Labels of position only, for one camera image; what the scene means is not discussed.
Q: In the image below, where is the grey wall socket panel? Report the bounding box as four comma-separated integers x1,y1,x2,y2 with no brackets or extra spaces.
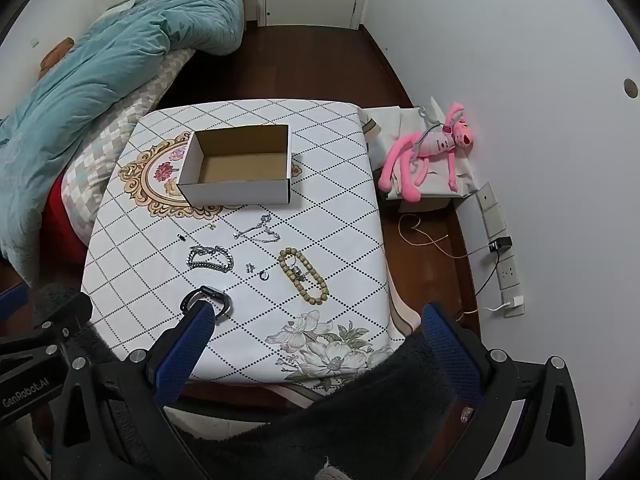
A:
475,182,508,238

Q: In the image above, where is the thin black cable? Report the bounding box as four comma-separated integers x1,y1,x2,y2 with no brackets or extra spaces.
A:
470,249,501,302

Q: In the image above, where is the thin silver necklace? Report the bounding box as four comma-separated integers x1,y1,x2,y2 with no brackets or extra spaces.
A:
233,214,281,245

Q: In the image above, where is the checked bed sheet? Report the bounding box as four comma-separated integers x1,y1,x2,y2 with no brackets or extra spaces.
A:
60,47,198,231

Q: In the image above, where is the white cardboard box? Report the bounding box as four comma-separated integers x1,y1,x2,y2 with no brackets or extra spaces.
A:
178,124,293,207

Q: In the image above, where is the thin white cable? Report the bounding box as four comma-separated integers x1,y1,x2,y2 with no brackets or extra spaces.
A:
398,212,481,261

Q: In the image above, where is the silver chain bracelet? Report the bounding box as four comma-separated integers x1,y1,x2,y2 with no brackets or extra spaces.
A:
187,245,235,275

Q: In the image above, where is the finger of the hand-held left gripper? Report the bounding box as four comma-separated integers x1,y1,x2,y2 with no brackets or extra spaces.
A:
0,282,30,341
34,283,95,334

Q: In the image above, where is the white diamond-patterned tablecloth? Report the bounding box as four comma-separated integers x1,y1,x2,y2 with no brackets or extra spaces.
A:
80,99,397,391

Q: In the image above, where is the teal duvet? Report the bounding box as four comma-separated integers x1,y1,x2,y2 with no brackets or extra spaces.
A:
0,0,253,261

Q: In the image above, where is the white wall socket panel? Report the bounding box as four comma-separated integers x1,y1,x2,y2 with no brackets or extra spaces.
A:
495,255,522,291

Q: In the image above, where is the red cloth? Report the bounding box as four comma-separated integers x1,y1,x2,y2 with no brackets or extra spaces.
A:
40,175,93,261

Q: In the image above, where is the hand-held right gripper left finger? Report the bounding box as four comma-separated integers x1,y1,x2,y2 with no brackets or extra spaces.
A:
50,304,217,480

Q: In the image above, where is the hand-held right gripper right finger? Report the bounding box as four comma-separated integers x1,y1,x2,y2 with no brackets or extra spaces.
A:
421,302,588,480

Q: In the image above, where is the white charger plug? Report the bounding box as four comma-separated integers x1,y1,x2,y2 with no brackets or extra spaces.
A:
487,296,526,319

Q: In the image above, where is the pink plush toy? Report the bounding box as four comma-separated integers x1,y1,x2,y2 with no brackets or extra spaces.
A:
377,101,476,203

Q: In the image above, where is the wooden bead bracelet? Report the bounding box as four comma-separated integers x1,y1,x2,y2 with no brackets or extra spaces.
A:
278,247,329,306

